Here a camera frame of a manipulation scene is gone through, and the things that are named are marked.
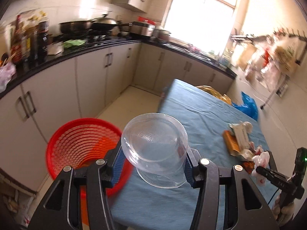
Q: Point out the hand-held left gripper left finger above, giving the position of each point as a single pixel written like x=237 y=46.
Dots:
x=118 y=164

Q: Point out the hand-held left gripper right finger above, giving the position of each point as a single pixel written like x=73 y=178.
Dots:
x=188 y=170

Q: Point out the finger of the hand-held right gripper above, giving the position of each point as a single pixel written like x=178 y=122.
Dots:
x=273 y=160
x=275 y=178

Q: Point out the clear plastic container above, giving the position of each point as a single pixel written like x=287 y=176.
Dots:
x=153 y=146

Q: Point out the white blue medicine box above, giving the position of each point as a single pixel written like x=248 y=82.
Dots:
x=241 y=136

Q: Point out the red plastic basket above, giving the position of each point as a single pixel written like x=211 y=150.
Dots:
x=79 y=139

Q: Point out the person's right hand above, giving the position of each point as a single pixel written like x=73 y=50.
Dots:
x=285 y=208

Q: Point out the white red plastic wrapper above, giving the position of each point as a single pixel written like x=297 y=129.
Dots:
x=261 y=159

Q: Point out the crumpled white tissue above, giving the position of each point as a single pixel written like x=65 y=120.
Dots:
x=247 y=126

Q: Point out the red orange cardboard packet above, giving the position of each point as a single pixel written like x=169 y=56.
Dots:
x=231 y=143

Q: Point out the blue tablecloth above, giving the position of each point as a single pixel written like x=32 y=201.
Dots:
x=203 y=115

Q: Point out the blue plastic bag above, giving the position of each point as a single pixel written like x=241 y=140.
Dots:
x=248 y=104

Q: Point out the yellow plastic bag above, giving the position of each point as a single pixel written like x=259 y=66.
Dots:
x=215 y=93

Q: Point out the white base cabinets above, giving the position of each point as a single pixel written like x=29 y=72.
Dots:
x=93 y=76

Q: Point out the white floor sack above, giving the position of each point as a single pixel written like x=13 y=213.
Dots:
x=20 y=210

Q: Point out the black kitchen countertop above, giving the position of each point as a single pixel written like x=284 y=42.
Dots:
x=100 y=43

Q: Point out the green cloth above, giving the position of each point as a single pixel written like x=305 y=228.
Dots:
x=73 y=43

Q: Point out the white plastic tub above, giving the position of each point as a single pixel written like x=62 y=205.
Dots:
x=55 y=49

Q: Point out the silver rice cooker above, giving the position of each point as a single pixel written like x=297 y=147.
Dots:
x=142 y=30

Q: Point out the steel cooking pot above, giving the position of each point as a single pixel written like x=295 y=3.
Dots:
x=163 y=34

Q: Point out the black wok with lid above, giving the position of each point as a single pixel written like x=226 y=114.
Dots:
x=105 y=22

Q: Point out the pink plastic bag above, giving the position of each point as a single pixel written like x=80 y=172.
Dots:
x=6 y=74

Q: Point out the black open wok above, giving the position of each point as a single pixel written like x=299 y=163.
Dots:
x=74 y=26

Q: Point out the red lid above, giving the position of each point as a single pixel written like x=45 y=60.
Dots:
x=145 y=19

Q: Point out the kitchen window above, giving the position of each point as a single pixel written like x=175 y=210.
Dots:
x=199 y=21

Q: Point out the row of condiment bottles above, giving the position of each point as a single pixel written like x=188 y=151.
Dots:
x=31 y=40

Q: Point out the wall rack with hanging bags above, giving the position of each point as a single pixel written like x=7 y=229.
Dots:
x=271 y=57

